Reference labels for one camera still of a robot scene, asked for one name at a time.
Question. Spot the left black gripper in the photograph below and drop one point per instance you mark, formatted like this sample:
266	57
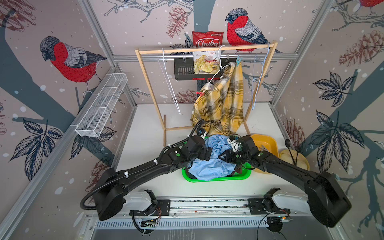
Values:
203	156

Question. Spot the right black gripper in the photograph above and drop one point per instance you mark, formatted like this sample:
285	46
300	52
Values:
226	158

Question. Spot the green plastic mesh basket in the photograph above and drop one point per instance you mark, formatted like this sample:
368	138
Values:
241	172

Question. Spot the light blue shirt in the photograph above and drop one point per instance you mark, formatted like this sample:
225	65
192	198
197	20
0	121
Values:
214	168

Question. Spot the yellow plaid shirt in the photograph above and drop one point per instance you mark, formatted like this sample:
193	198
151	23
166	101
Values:
221	105

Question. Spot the red clothespin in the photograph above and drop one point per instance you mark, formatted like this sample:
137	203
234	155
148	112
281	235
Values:
200	94

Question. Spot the white hanger of yellow shirt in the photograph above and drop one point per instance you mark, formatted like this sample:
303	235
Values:
220	63

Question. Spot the teal clothespin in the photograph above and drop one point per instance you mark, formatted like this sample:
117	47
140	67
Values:
238	60

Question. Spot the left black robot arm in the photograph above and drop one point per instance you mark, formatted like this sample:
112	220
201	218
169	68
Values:
113	191

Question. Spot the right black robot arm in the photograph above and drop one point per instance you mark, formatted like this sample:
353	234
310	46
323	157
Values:
327	202

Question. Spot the yellow plastic tray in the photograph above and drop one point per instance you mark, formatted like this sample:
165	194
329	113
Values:
266	143

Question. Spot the black spoon in bowl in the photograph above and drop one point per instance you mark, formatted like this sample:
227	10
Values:
288	146

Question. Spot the yellow round bowl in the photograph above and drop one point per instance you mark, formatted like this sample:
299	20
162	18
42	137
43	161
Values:
302	162

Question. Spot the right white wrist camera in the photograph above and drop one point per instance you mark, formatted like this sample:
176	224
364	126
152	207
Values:
235	143

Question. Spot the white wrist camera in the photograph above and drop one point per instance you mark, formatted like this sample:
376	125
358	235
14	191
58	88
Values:
235	143
202	132

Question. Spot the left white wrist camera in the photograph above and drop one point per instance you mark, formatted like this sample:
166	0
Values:
202	132

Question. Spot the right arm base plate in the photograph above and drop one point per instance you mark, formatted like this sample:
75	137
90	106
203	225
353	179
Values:
263	207

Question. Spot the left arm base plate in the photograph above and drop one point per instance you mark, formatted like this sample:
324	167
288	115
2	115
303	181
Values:
161	209

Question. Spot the black wall bracket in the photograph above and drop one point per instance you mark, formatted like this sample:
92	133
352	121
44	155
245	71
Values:
184	71

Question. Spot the white wire mesh basket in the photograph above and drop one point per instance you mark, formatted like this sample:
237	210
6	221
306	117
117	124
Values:
98	114

